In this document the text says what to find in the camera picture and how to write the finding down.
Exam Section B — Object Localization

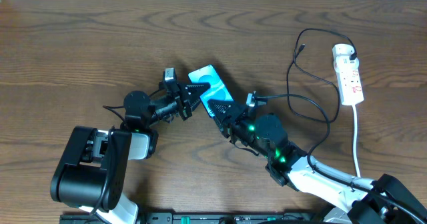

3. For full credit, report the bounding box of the blue smartphone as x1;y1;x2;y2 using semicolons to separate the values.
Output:
188;65;233;117

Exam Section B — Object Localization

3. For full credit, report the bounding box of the white usb wall charger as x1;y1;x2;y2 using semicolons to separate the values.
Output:
332;43;360;73

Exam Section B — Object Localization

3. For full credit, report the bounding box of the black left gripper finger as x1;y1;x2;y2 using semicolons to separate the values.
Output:
185;83;210;99
187;102;201;117

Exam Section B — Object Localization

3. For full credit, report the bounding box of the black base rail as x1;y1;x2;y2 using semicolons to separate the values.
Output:
58;211;338;224

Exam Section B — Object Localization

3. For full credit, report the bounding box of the white power strip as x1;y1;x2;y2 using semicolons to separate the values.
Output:
336;67;364;106

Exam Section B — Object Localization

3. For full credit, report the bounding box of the black usb charging cable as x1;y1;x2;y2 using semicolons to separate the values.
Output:
286;28;358;124

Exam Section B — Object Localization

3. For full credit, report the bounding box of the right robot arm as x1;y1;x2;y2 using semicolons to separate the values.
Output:
208;100;426;223

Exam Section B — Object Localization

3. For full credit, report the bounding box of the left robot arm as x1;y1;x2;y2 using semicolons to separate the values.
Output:
50;81;210;223

